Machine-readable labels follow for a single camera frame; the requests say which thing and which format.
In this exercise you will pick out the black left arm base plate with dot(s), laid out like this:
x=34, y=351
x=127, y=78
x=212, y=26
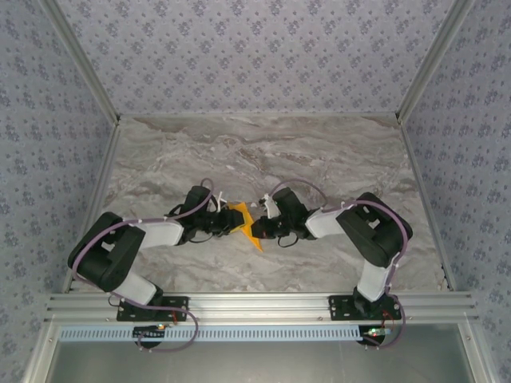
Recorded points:
x=179, y=309

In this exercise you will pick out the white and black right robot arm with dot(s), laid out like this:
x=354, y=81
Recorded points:
x=371, y=285

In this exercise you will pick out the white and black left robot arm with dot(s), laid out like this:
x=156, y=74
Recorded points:
x=135, y=291

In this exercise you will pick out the orange cloth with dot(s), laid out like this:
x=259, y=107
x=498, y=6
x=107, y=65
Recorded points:
x=248, y=219

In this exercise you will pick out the aluminium side rail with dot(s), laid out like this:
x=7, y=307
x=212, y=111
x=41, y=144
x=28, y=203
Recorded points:
x=426, y=207
x=92, y=207

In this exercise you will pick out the grey metal sheet panel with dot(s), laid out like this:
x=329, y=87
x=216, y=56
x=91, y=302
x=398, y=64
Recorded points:
x=255, y=363

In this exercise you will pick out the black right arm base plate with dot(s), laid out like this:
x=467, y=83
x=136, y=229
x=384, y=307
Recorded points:
x=339, y=309

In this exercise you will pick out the small black adapter board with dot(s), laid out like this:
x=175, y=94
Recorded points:
x=375, y=332
x=149, y=332

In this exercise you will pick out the aluminium frame post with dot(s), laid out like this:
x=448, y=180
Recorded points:
x=433, y=60
x=81, y=60

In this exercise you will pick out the aluminium cross rail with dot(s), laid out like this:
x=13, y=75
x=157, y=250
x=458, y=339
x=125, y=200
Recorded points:
x=259, y=307

